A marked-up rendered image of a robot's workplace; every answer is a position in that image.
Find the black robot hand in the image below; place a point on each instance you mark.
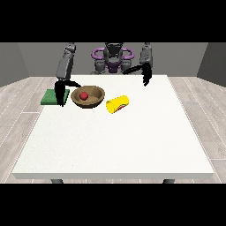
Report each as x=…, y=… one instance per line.
x=59, y=91
x=145, y=72

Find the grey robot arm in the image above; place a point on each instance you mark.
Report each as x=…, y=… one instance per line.
x=65, y=64
x=146, y=56

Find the green square pad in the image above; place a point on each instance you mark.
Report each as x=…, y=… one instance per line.
x=52, y=97

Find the small red ball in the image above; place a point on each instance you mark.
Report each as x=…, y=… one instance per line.
x=84, y=95

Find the brown wooden bowl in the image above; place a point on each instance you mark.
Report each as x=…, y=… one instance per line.
x=88, y=96

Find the grey robot trunk purple rings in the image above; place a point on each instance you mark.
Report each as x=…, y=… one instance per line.
x=113, y=60

